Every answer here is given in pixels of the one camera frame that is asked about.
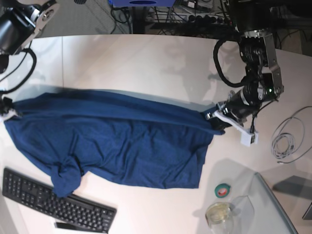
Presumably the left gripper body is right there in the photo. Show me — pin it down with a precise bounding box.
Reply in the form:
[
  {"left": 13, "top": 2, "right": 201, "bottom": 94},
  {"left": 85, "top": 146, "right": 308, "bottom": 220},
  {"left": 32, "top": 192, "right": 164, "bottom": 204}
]
[{"left": 223, "top": 89, "right": 262, "bottom": 122}]

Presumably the dark blue t-shirt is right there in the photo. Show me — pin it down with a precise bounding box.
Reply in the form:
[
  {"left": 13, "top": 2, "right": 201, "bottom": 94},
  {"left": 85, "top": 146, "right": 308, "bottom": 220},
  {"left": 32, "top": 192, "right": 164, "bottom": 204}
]
[{"left": 4, "top": 90, "right": 221, "bottom": 197}]

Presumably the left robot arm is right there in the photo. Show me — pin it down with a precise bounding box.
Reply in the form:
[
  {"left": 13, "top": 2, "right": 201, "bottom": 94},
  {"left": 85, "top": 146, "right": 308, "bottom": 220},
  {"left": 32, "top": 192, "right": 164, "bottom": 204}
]
[{"left": 206, "top": 0, "right": 284, "bottom": 131}]

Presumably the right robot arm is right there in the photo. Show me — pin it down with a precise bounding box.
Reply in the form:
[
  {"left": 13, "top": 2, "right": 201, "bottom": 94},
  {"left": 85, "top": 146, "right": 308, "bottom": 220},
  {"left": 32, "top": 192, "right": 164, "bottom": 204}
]
[{"left": 0, "top": 0, "right": 60, "bottom": 119}]

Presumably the green and red tape roll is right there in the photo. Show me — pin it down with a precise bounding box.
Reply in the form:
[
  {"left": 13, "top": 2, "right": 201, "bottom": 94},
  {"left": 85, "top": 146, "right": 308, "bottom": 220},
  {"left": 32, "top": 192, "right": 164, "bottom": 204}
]
[{"left": 214, "top": 183, "right": 231, "bottom": 198}]

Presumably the clear glass bottle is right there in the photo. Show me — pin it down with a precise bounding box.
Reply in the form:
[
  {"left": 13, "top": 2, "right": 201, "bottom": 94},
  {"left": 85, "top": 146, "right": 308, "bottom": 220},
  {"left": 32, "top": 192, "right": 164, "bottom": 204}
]
[{"left": 205, "top": 202, "right": 234, "bottom": 234}]

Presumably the black power strip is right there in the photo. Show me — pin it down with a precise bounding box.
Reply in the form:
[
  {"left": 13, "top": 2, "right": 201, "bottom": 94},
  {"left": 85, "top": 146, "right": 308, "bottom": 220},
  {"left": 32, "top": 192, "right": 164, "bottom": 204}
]
[{"left": 171, "top": 12, "right": 227, "bottom": 25}]

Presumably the black computer keyboard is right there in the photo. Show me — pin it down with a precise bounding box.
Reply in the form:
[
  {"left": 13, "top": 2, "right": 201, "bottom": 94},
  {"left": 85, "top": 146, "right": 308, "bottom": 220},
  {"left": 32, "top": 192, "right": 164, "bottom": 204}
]
[{"left": 2, "top": 168, "right": 117, "bottom": 234}]

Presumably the blue box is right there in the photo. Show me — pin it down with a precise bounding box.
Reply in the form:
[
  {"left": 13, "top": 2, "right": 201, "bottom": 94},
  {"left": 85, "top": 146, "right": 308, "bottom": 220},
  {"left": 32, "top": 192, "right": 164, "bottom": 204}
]
[{"left": 109, "top": 0, "right": 175, "bottom": 7}]

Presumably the coiled grey cable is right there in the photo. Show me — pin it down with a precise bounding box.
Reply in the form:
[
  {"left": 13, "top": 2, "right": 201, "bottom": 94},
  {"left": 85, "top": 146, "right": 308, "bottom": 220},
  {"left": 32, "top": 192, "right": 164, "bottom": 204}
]
[{"left": 271, "top": 106, "right": 312, "bottom": 165}]

